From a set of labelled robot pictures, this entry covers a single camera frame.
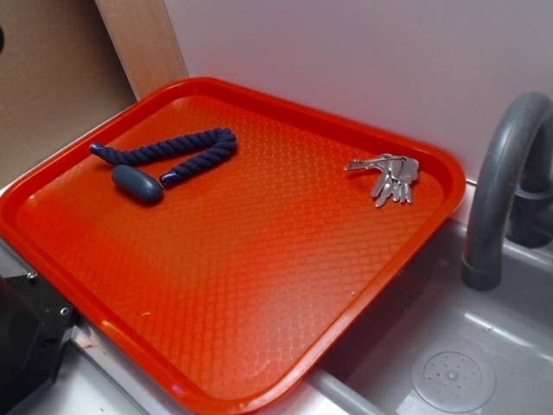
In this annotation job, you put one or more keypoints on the round grey sink drain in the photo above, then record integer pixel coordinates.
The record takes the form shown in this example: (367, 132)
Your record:
(453, 377)

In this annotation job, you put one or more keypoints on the light wooden board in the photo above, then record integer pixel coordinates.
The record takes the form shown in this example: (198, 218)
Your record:
(145, 41)

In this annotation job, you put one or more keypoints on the silver key bunch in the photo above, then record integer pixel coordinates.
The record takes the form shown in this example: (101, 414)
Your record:
(397, 173)

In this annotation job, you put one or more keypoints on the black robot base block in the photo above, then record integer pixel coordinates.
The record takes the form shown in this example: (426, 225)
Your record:
(36, 326)

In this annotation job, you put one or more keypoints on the grey oval stone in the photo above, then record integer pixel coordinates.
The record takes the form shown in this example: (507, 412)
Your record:
(137, 184)

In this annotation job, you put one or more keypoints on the orange plastic tray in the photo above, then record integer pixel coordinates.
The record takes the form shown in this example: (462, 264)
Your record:
(233, 286)

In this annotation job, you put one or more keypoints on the grey curved faucet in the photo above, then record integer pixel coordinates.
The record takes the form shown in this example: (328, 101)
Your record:
(513, 196)

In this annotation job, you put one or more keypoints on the grey plastic sink basin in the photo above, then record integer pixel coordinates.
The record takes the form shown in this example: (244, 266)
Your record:
(367, 371)

